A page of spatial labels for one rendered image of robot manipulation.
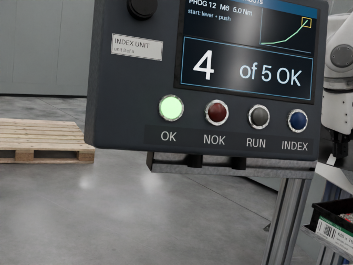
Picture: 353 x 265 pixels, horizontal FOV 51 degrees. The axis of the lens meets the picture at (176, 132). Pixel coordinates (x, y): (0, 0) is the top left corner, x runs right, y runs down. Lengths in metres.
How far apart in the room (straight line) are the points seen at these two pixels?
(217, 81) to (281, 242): 0.28
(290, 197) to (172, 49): 0.28
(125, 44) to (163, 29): 0.04
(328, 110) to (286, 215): 0.44
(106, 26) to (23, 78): 5.94
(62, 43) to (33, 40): 0.47
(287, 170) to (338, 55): 0.35
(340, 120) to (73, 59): 5.91
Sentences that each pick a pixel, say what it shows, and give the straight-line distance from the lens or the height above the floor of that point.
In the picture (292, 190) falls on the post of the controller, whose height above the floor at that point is 1.01.
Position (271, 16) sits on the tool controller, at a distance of 0.43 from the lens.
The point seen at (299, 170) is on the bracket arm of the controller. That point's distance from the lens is 0.55.
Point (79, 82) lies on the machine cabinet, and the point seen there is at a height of 0.28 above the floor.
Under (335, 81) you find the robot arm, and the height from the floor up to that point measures 1.15.
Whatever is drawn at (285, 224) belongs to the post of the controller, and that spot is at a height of 0.96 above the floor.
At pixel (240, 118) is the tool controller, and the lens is 0.40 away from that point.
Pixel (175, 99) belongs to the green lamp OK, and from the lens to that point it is 0.36.
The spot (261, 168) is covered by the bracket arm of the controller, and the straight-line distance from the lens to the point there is 0.50.
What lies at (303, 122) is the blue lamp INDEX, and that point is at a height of 1.12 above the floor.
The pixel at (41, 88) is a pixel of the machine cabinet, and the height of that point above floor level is 0.16.
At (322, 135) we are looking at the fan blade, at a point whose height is 1.01.
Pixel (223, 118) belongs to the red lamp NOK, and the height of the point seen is 1.11.
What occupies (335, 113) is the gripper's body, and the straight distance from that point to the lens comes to 0.93.
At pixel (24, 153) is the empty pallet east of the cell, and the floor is 0.09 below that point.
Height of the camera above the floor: 1.18
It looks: 13 degrees down
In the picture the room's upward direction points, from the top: 9 degrees clockwise
